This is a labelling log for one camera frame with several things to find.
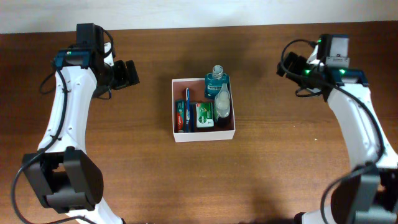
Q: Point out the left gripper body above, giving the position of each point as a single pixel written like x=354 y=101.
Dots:
x=117 y=76

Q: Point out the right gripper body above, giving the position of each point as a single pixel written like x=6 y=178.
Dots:
x=300 y=64

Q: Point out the green toothpaste box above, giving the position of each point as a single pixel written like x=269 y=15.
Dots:
x=180 y=116

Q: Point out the blue white toothbrush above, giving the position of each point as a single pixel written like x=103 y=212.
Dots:
x=187 y=114

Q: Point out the green white soap packet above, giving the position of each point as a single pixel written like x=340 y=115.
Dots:
x=204 y=115

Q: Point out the blue mouthwash bottle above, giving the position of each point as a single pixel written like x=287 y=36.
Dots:
x=214 y=81

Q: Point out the clear pump soap bottle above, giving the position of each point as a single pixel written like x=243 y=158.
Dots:
x=222 y=106

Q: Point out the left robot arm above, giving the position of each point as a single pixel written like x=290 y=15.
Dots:
x=60 y=173

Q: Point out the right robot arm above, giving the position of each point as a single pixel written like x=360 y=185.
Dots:
x=368 y=193

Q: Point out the white cardboard box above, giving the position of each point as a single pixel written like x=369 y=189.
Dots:
x=197 y=95

